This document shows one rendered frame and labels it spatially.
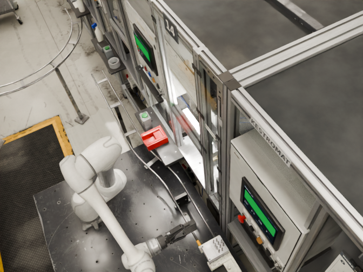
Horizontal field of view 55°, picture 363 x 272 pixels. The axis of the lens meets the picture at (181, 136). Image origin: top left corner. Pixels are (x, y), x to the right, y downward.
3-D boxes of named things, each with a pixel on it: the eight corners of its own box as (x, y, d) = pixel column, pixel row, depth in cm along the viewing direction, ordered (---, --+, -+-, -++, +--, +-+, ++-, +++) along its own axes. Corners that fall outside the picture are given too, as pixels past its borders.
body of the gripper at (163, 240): (162, 252, 191) (177, 244, 193) (160, 247, 184) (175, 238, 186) (156, 240, 195) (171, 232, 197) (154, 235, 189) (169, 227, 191)
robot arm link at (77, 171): (78, 196, 168) (100, 177, 173) (54, 166, 164) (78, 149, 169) (74, 192, 180) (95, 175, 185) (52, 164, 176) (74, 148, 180)
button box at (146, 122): (141, 124, 255) (138, 114, 246) (151, 120, 257) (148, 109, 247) (146, 131, 251) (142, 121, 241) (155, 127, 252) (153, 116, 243)
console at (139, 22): (135, 62, 227) (118, -1, 190) (174, 46, 233) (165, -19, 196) (162, 103, 203) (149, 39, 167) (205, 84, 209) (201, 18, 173)
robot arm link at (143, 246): (150, 253, 195) (155, 264, 182) (125, 267, 192) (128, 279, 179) (143, 237, 193) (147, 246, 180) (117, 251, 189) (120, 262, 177)
